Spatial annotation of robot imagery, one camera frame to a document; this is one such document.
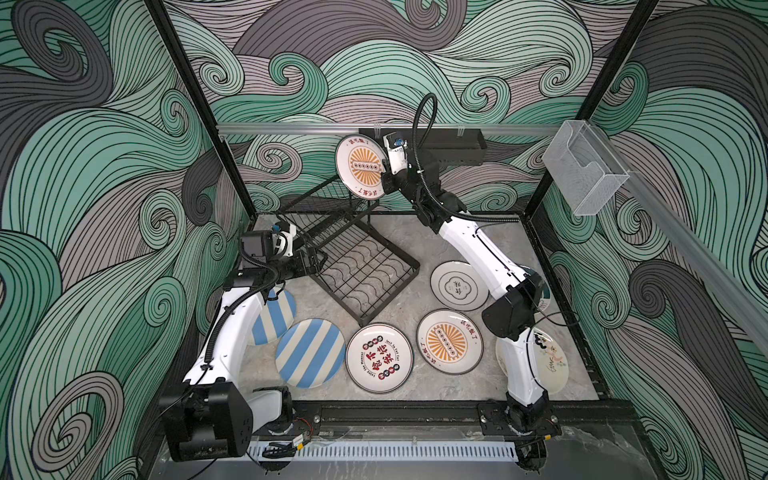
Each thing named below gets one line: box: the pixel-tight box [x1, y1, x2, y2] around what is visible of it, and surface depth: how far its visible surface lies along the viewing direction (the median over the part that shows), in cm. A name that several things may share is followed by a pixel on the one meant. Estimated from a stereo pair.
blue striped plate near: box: [275, 318, 346, 389], surface depth 85 cm
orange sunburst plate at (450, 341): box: [416, 308, 484, 376], surface depth 87 cm
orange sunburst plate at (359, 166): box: [335, 134, 387, 201], surface depth 85 cm
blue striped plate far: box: [252, 288, 297, 345], surface depth 92 cm
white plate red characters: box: [345, 323, 415, 395], surface depth 85 cm
